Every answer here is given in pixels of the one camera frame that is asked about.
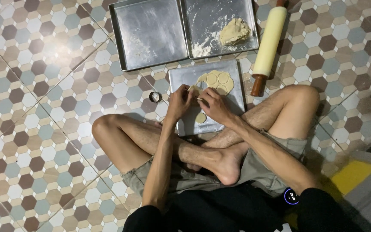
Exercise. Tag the person's left hand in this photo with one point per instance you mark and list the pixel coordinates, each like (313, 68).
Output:
(178, 103)

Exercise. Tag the person's left leg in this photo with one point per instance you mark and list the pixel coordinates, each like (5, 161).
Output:
(127, 141)

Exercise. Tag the flat metal baking sheet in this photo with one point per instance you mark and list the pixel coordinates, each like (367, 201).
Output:
(185, 75)

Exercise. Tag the person's right leg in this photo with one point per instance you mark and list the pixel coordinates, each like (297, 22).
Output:
(288, 109)

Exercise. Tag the black shirt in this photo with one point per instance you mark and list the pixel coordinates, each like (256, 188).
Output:
(224, 212)

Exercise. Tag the person's right fingers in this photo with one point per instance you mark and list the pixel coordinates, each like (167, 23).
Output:
(209, 96)

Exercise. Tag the round cut dough piece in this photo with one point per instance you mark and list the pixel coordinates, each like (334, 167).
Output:
(212, 78)
(223, 77)
(200, 118)
(221, 90)

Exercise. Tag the floured square metal tray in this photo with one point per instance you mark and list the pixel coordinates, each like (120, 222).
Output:
(204, 16)

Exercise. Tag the round black device with screen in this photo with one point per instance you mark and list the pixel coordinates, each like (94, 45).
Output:
(291, 196)

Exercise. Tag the round metal cookie cutter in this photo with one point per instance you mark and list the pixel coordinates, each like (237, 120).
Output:
(155, 97)

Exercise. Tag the small metal tool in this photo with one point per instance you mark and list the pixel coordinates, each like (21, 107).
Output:
(199, 99)

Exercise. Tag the person's leg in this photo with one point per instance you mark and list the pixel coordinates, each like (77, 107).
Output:
(288, 109)
(127, 141)

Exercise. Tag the heap of white flour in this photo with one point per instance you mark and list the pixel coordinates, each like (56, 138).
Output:
(201, 50)

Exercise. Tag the person's right hand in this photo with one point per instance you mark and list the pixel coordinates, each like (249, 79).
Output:
(218, 108)

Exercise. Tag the lump of pale dough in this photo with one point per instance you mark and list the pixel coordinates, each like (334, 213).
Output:
(234, 31)

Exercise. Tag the khaki shorts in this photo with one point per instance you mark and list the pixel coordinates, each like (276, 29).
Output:
(262, 174)

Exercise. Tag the dough sheet with cutouts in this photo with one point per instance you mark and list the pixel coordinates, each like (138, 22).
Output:
(229, 84)

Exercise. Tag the empty square metal tray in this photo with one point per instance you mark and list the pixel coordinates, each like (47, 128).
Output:
(150, 32)

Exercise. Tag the person's left fingers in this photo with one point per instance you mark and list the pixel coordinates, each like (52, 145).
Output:
(187, 93)

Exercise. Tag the grey and yellow mat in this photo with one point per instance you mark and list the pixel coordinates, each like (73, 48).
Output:
(353, 175)

